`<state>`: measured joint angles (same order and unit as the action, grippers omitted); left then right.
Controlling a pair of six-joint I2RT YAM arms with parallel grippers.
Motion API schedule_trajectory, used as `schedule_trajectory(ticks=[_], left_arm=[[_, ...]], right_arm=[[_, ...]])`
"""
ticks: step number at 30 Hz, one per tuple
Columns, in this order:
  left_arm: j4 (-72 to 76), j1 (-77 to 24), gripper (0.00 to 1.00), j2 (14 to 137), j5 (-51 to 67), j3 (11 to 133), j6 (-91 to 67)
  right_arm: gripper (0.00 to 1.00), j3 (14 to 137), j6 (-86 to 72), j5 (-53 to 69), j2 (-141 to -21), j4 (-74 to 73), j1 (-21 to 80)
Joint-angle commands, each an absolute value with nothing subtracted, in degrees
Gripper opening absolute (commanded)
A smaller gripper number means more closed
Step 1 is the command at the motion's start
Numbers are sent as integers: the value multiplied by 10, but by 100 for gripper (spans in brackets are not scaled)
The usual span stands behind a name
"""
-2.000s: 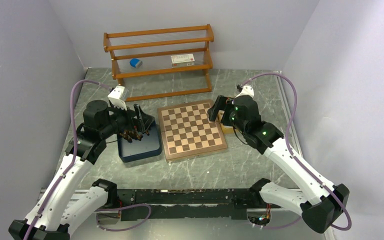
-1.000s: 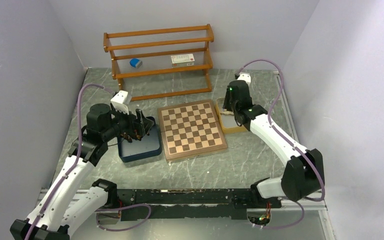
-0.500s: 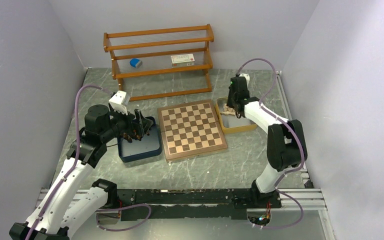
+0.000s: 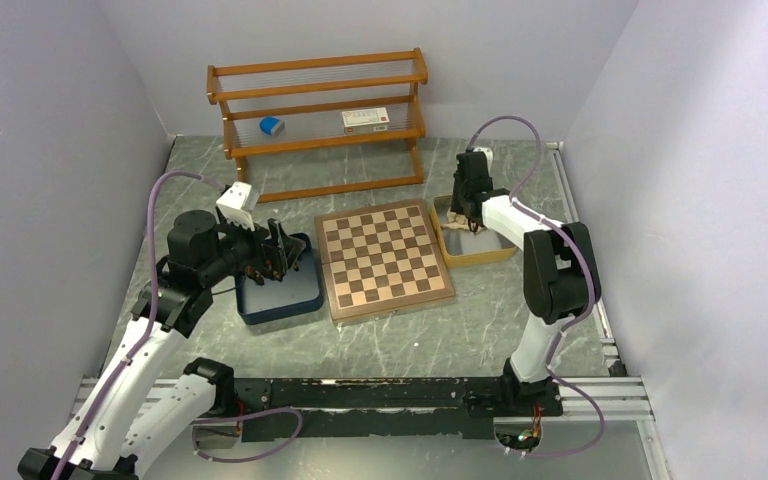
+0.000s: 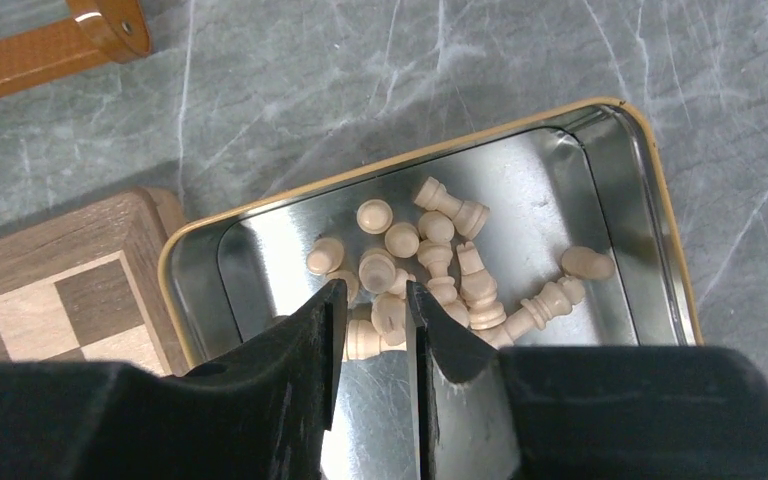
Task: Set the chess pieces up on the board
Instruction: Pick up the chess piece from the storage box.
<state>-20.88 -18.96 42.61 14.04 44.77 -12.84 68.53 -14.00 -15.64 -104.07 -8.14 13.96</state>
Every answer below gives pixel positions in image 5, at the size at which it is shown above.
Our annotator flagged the light queen chess piece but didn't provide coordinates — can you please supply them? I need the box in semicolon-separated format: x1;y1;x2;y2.
473;276;586;349

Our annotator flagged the light knight chess piece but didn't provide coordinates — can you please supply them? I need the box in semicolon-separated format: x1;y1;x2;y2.
456;241;507;330

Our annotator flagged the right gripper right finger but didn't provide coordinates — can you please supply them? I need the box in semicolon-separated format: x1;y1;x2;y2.
406;282;768;479

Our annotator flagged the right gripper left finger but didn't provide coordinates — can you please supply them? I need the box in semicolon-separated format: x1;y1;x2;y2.
0;280;348;479

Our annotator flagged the light rook chess piece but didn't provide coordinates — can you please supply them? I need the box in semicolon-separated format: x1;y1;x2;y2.
413;177;490;240

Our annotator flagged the gold metal tin tray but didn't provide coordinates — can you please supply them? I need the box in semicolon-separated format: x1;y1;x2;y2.
157;96;705;480

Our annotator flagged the wooden two-tier shelf rack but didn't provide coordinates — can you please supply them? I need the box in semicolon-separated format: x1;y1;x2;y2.
0;1;152;98

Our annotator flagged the wooden chess board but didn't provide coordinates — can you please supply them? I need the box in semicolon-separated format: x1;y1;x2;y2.
0;187;189;376

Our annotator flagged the light pawn chess piece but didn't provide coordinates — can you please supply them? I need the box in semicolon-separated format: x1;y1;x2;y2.
342;320;407;362
384;222;420;258
356;199;394;235
306;237;345;275
417;211;455;244
560;246;616;280
358;248;397;295

